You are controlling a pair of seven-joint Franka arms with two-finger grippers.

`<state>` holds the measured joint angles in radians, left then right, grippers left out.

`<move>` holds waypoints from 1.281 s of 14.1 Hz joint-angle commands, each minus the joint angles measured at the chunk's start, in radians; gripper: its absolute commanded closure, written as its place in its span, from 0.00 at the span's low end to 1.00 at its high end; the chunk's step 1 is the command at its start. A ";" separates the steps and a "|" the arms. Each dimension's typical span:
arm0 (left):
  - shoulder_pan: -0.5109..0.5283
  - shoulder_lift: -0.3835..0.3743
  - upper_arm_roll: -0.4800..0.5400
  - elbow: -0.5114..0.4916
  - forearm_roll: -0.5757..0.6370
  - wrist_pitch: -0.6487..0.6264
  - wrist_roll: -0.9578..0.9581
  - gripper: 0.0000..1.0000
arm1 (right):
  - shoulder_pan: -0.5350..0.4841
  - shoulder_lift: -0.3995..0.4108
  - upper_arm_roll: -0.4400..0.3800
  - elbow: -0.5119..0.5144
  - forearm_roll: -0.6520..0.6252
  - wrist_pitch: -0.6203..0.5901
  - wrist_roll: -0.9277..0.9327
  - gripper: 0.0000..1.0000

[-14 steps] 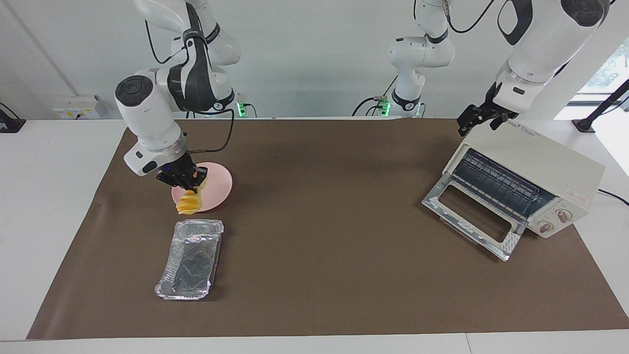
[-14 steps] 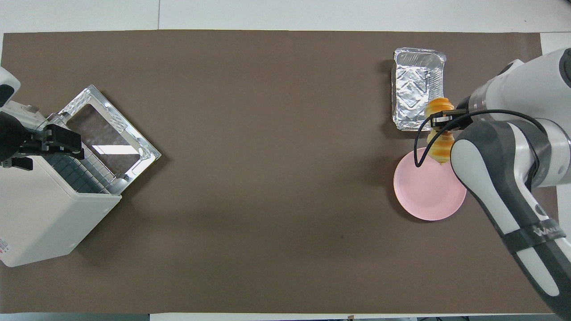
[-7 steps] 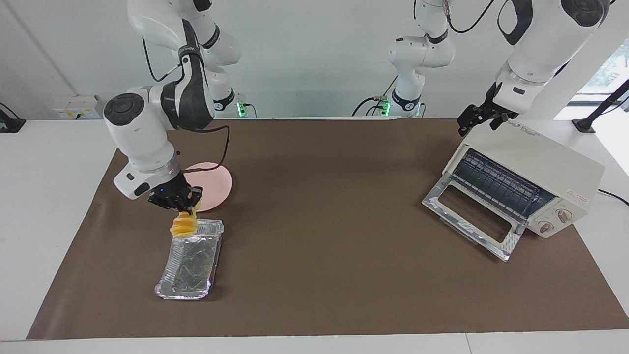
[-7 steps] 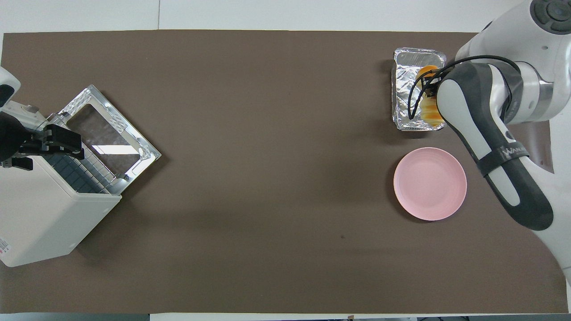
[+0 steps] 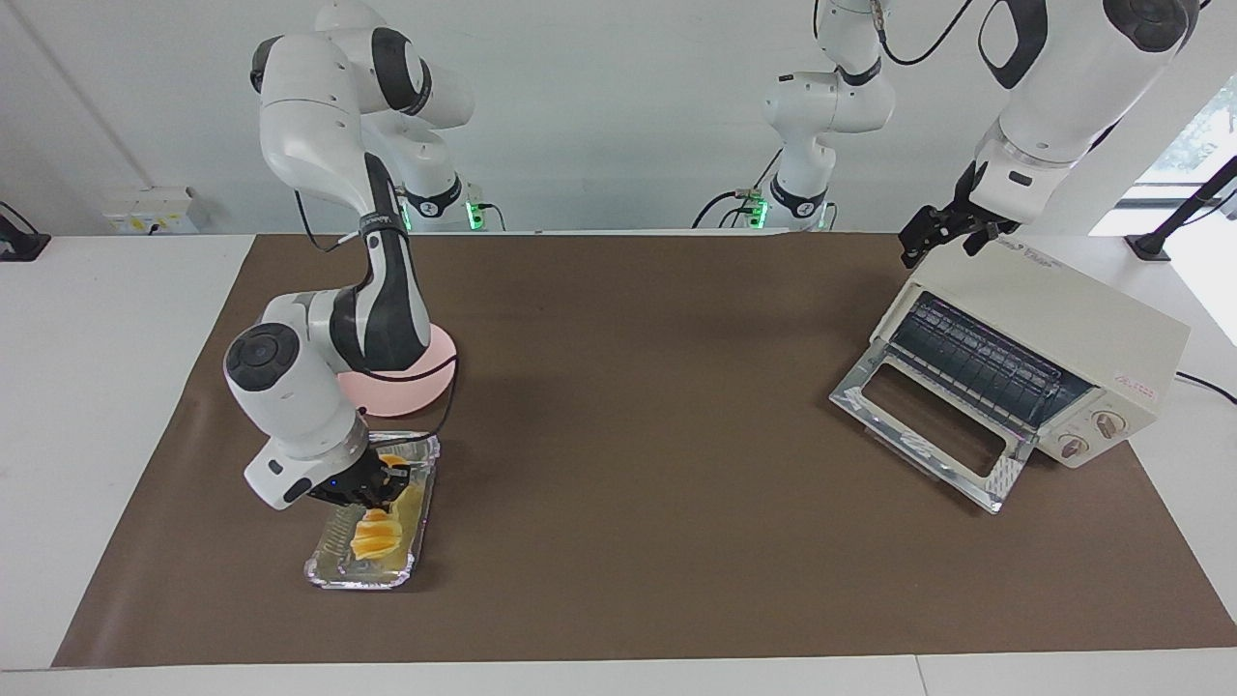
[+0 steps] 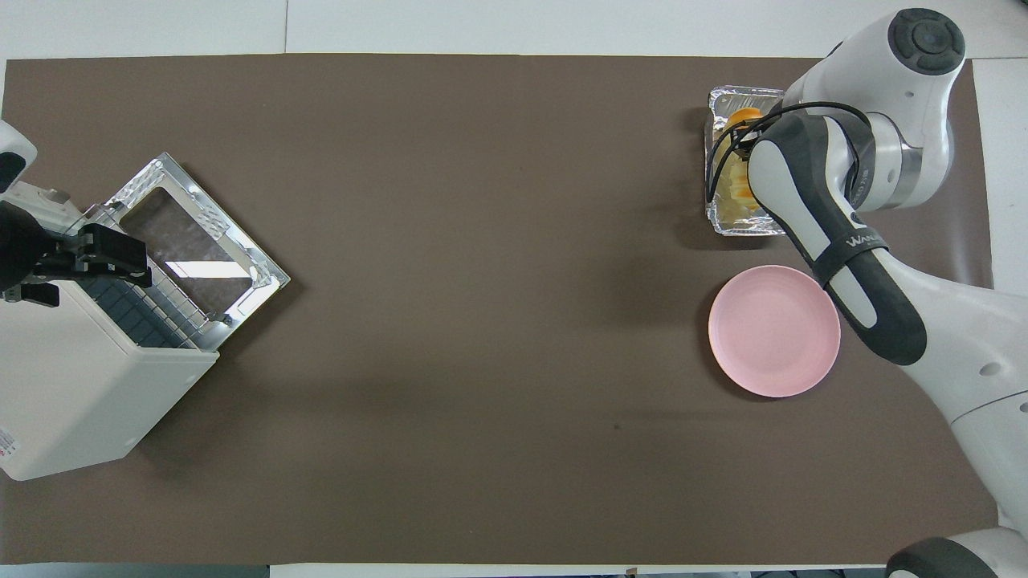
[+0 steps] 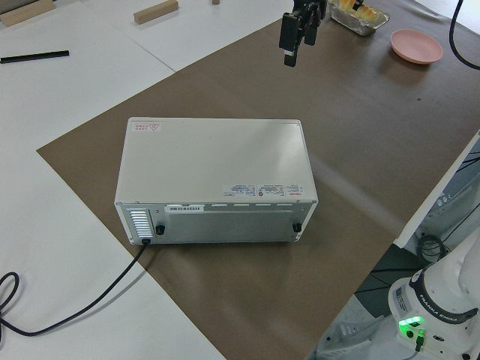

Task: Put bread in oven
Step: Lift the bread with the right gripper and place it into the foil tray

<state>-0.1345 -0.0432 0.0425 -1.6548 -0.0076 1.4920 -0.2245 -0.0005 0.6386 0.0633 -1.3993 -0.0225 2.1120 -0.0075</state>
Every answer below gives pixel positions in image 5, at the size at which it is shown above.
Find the sliced bread loaf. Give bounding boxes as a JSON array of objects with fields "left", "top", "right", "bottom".
[{"left": 350, "top": 452, "right": 428, "bottom": 563}]

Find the aluminium foil tray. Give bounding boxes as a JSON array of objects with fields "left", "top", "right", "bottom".
[{"left": 304, "top": 432, "right": 442, "bottom": 591}]

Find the white toaster oven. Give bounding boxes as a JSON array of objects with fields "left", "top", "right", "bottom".
[{"left": 870, "top": 237, "right": 1192, "bottom": 471}]

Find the glass oven door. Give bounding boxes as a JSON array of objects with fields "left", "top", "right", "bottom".
[{"left": 829, "top": 338, "right": 1041, "bottom": 514}]

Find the pink plate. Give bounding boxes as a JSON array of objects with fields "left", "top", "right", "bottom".
[{"left": 336, "top": 324, "right": 458, "bottom": 419}]

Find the black pole stand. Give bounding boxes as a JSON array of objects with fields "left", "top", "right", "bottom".
[{"left": 1125, "top": 155, "right": 1237, "bottom": 263}]

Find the bright window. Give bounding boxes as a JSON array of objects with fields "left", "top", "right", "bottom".
[{"left": 1136, "top": 75, "right": 1237, "bottom": 209}]

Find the brown table mat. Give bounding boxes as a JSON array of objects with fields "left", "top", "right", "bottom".
[{"left": 53, "top": 232, "right": 1237, "bottom": 668}]

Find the black clamp stand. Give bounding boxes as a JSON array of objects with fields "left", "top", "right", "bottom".
[{"left": 0, "top": 200, "right": 52, "bottom": 263}]

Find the metal wire oven rack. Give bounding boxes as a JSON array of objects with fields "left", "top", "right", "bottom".
[{"left": 889, "top": 290, "right": 1095, "bottom": 432}]

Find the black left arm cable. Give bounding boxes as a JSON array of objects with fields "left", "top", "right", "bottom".
[{"left": 815, "top": 0, "right": 979, "bottom": 68}]

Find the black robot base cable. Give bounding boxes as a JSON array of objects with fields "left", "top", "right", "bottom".
[
  {"left": 462, "top": 182, "right": 509, "bottom": 234},
  {"left": 690, "top": 149, "right": 776, "bottom": 231}
]

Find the black oven power cable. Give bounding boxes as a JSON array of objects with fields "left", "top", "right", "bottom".
[{"left": 1173, "top": 371, "right": 1237, "bottom": 406}]

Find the white wall socket box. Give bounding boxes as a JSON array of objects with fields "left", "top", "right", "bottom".
[{"left": 101, "top": 186, "right": 200, "bottom": 237}]

